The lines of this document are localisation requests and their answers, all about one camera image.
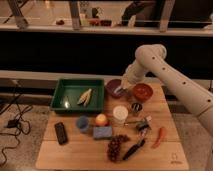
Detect light blue towel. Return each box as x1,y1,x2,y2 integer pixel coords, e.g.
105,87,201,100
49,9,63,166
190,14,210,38
114,86,125,95

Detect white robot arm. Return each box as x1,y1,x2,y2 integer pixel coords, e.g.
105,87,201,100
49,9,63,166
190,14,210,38
121,44,213,137

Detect purple bowl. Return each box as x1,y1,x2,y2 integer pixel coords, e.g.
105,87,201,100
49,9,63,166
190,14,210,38
105,79,127,98

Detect red bowl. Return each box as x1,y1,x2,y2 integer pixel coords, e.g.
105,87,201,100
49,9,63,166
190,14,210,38
132,83,153,102

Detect white cup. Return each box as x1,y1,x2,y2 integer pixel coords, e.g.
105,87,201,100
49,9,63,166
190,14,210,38
113,105,128,125

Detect yellow red apple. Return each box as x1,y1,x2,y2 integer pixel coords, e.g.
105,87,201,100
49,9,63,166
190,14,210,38
95,114,108,126

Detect small black striped cup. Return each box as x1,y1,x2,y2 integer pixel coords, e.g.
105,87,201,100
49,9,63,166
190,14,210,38
131,102,143,116

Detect green plastic tray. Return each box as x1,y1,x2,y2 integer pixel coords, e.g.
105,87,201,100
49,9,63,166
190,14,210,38
50,78,105,114

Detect blue cup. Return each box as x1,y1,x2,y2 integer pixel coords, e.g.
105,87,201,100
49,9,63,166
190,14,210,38
76,116,89,133

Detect blue sponge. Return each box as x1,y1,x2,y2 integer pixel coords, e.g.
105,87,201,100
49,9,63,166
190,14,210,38
93,126,112,139

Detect small metal toy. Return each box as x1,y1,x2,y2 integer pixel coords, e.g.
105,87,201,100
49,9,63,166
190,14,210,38
125,115,153,136

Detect wooden table board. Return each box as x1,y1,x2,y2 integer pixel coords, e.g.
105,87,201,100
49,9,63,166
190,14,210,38
36,83,189,171

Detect bunch of dark grapes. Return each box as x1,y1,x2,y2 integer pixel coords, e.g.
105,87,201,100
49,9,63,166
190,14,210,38
107,134,130,162

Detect black remote control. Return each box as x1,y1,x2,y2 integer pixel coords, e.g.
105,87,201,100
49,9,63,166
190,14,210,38
54,122,68,145

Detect black power cables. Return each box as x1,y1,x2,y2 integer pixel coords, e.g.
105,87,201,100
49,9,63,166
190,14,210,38
0,80,34,167

